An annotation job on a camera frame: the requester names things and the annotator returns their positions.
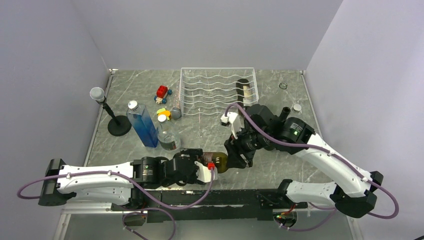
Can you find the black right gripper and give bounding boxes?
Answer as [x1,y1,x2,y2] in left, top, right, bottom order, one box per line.
[224,124,272,169]

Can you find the dark green wine bottle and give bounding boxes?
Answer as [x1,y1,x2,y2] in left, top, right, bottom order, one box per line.
[235,78,253,107]
[201,152,229,174]

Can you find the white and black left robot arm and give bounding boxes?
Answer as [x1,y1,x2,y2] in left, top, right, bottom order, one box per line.
[38,148,218,210]

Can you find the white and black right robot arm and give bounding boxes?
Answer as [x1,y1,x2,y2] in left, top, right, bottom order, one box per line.
[220,104,384,218]

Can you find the clear round glass bottle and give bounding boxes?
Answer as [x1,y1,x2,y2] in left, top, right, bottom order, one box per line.
[157,114,181,151]

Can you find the blue square water bottle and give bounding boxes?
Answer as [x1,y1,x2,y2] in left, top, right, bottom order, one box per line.
[126,100,158,148]

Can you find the colourful toy block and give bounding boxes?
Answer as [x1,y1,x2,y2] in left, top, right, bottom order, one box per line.
[156,108,171,121]

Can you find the small silver cap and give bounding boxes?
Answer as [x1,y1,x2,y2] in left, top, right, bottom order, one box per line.
[291,103,302,113]

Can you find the grey microphone on stand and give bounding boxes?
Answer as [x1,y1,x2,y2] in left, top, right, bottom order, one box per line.
[89,87,132,137]

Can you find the red toy block car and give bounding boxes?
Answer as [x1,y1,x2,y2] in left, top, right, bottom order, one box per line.
[154,85,173,104]

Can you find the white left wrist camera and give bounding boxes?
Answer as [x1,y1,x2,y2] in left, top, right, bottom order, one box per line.
[194,161,218,184]

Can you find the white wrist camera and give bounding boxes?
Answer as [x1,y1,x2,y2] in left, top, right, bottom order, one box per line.
[220,112,246,140]
[194,161,218,184]

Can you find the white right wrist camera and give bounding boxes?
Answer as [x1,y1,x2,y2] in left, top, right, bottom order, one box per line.
[220,112,246,140]

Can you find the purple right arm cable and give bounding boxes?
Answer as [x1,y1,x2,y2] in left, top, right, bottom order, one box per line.
[223,102,400,220]

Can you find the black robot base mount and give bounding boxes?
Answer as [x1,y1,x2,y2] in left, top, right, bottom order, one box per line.
[110,188,308,223]

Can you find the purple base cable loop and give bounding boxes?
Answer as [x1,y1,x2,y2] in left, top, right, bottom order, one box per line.
[121,206,177,240]

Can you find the white wire wine rack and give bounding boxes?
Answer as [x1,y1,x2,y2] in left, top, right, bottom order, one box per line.
[179,67,259,116]

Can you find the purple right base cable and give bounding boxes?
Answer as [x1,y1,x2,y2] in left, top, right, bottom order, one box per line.
[273,202,339,233]

